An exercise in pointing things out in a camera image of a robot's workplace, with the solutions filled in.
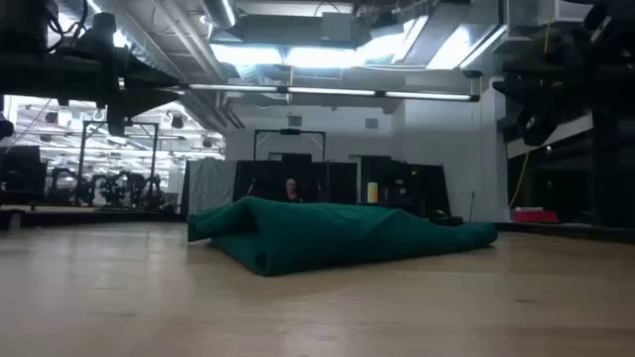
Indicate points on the long ceiling light bar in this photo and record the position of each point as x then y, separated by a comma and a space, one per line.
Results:
327, 91

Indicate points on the black robot station frame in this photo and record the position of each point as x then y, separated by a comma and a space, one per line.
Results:
119, 188

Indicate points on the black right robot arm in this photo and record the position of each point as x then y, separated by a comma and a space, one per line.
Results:
610, 99

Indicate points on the person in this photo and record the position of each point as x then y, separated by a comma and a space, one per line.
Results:
292, 191

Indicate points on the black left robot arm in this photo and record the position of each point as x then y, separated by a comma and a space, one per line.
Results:
54, 69

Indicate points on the black monitor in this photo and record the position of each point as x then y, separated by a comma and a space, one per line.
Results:
22, 171

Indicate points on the pale yellow sign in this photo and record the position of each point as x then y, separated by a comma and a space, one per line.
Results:
372, 192

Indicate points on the green microfiber towel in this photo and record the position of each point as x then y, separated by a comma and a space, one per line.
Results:
322, 238

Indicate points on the black gantry frame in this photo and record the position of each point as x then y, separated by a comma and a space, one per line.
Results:
290, 132

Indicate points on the black partition screen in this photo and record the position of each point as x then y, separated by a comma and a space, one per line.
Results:
407, 186
268, 181

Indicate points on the red box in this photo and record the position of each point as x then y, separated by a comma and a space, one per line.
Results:
536, 216

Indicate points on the silver ventilation duct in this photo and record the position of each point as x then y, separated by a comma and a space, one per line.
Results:
220, 12

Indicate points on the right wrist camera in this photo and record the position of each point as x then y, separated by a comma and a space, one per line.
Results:
538, 130

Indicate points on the grey cloth partition cover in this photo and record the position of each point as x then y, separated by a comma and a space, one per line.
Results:
211, 186

